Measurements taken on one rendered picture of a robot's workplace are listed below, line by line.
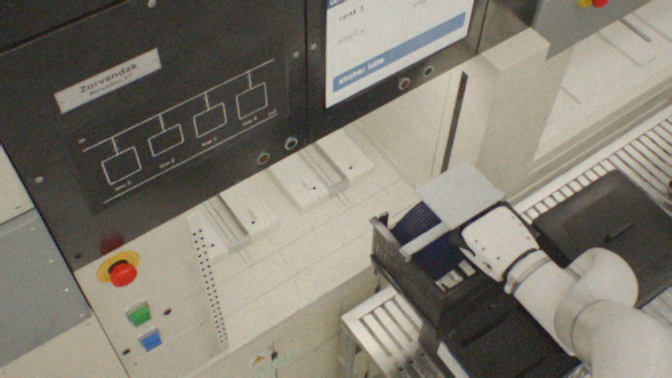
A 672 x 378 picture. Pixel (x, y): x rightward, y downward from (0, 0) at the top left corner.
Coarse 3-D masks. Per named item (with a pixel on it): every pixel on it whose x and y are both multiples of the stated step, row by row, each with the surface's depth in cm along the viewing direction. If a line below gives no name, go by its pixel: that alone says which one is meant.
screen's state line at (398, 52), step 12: (444, 24) 118; (456, 24) 120; (420, 36) 116; (432, 36) 118; (396, 48) 115; (408, 48) 117; (372, 60) 113; (384, 60) 115; (396, 60) 117; (348, 72) 111; (360, 72) 113; (372, 72) 115; (336, 84) 112; (348, 84) 113
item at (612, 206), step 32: (576, 192) 181; (608, 192) 181; (640, 192) 181; (544, 224) 176; (576, 224) 175; (608, 224) 176; (640, 224) 176; (576, 256) 171; (640, 256) 171; (640, 288) 166
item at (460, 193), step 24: (456, 168) 133; (432, 192) 130; (456, 192) 130; (480, 192) 130; (504, 192) 140; (384, 216) 140; (456, 216) 127; (384, 240) 140; (432, 240) 133; (384, 264) 146; (408, 264) 133; (408, 288) 141; (432, 288) 130; (456, 288) 130; (480, 288) 137; (504, 288) 146; (432, 312) 137; (456, 312) 139
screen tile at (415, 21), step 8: (440, 0) 113; (448, 0) 114; (456, 0) 115; (464, 0) 117; (424, 8) 112; (432, 8) 113; (440, 8) 114; (448, 8) 115; (456, 8) 117; (408, 16) 111; (416, 16) 112; (424, 16) 113; (432, 16) 114; (440, 16) 116; (408, 24) 112; (416, 24) 113; (424, 24) 115; (408, 32) 114
